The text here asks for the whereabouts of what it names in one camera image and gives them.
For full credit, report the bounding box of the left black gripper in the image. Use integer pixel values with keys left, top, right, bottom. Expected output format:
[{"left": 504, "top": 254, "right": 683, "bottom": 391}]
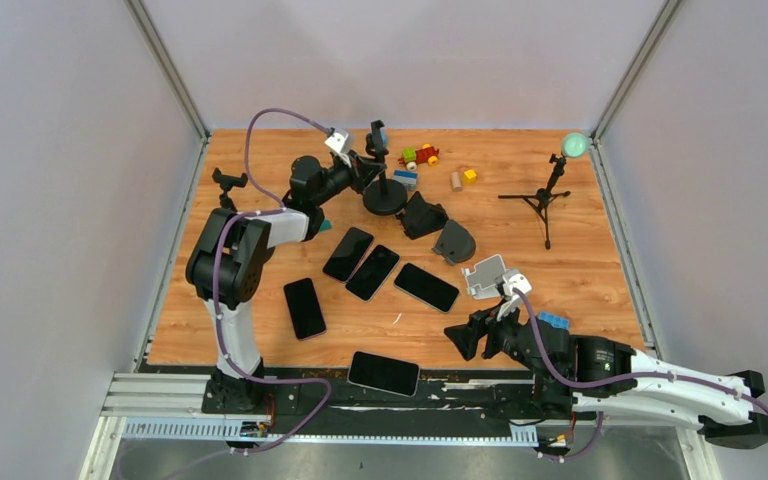
[{"left": 313, "top": 150, "right": 385, "bottom": 208}]

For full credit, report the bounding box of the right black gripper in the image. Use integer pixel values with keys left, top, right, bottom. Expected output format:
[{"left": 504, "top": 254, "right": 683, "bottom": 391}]
[{"left": 444, "top": 298, "right": 558, "bottom": 385}]

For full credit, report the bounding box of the tall black round-base stand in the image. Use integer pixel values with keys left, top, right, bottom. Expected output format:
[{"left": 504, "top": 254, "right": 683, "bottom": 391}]
[{"left": 363, "top": 120, "right": 407, "bottom": 216}]

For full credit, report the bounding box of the pink phone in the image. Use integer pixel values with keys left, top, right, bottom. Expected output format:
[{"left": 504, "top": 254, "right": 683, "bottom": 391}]
[{"left": 322, "top": 227, "right": 374, "bottom": 283}]

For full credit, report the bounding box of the teal smartphone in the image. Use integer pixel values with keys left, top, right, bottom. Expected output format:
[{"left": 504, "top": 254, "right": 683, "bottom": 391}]
[{"left": 394, "top": 263, "right": 459, "bottom": 313}]

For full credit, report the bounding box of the black round-base clamp stand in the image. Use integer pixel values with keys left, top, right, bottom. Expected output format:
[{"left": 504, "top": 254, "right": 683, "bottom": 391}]
[{"left": 211, "top": 168, "right": 249, "bottom": 211}]

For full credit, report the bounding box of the purple phone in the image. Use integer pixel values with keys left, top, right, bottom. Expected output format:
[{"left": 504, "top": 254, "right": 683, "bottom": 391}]
[{"left": 283, "top": 278, "right": 327, "bottom": 341}]

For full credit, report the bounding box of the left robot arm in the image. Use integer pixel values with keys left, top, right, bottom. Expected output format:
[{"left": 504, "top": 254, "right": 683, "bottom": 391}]
[{"left": 185, "top": 151, "right": 386, "bottom": 413}]

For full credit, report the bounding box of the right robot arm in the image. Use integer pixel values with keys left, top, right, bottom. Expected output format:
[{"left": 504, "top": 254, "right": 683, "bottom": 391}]
[{"left": 444, "top": 308, "right": 768, "bottom": 450}]

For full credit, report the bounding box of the white phone stand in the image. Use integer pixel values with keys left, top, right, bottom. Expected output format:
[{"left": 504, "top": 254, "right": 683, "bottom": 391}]
[{"left": 461, "top": 254, "right": 507, "bottom": 300}]

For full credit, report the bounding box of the black folding phone stand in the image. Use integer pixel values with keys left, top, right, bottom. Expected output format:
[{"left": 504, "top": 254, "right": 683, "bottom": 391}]
[{"left": 395, "top": 191, "right": 449, "bottom": 240}]

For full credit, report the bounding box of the grey round phone stand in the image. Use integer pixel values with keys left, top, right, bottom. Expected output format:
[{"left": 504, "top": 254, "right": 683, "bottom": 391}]
[{"left": 432, "top": 219, "right": 477, "bottom": 265}]

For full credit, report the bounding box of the blue white block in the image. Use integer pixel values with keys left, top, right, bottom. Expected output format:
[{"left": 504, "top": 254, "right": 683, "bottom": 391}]
[{"left": 392, "top": 170, "right": 419, "bottom": 192}]

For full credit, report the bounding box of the blue lego brick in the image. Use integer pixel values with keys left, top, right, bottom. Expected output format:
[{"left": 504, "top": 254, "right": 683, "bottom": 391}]
[{"left": 537, "top": 311, "right": 570, "bottom": 330}]

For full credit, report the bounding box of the wooden cylinder block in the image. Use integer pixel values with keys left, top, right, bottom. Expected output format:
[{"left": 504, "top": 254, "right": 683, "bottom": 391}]
[{"left": 450, "top": 171, "right": 463, "bottom": 192}]

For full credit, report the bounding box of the yellow small block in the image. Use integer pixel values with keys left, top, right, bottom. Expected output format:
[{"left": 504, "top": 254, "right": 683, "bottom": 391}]
[{"left": 461, "top": 170, "right": 477, "bottom": 185}]

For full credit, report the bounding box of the black mini tripod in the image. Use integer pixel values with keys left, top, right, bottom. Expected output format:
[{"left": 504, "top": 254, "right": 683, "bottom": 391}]
[{"left": 497, "top": 154, "right": 571, "bottom": 250}]

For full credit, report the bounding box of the green ball on tripod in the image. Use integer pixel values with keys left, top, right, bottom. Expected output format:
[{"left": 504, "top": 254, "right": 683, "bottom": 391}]
[{"left": 561, "top": 132, "right": 591, "bottom": 159}]

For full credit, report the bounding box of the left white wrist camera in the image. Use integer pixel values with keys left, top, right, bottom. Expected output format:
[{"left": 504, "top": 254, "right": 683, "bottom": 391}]
[{"left": 324, "top": 128, "right": 353, "bottom": 167}]

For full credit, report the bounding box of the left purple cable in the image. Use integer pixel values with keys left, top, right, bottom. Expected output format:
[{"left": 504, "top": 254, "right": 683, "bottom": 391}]
[{"left": 210, "top": 107, "right": 336, "bottom": 445}]

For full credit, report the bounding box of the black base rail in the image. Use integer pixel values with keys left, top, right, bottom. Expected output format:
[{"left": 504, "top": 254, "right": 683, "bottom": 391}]
[{"left": 102, "top": 364, "right": 597, "bottom": 446}]

